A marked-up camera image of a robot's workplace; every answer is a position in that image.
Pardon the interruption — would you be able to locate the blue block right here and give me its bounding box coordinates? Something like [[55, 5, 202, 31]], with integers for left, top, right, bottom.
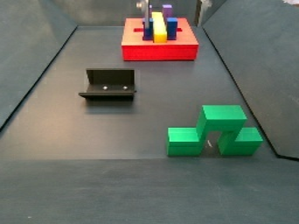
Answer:
[[166, 17, 178, 40]]

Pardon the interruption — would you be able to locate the yellow long bar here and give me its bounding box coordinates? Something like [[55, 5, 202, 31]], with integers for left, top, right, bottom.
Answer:
[[153, 11, 167, 43]]

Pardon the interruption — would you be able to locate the blue block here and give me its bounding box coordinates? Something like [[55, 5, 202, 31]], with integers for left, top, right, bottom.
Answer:
[[166, 17, 178, 40], [143, 18, 154, 40]]

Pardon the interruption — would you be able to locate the purple block right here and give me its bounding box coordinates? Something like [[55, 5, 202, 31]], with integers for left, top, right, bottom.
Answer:
[[163, 4, 174, 18]]

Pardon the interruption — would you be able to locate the blue block left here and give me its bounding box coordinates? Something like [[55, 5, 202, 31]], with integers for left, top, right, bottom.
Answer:
[[143, 18, 154, 40]]

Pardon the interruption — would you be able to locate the black angle bracket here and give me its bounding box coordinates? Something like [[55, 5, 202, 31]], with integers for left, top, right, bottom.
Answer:
[[79, 68, 137, 101]]

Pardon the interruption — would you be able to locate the red board base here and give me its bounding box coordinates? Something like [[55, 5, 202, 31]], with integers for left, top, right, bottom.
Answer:
[[122, 17, 199, 61]]

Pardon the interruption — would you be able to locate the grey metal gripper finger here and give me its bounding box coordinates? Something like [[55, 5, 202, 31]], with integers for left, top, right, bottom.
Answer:
[[137, 0, 150, 21]]

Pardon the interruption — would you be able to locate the green arch object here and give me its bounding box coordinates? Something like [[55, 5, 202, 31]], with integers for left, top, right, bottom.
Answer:
[[167, 105, 264, 157]]

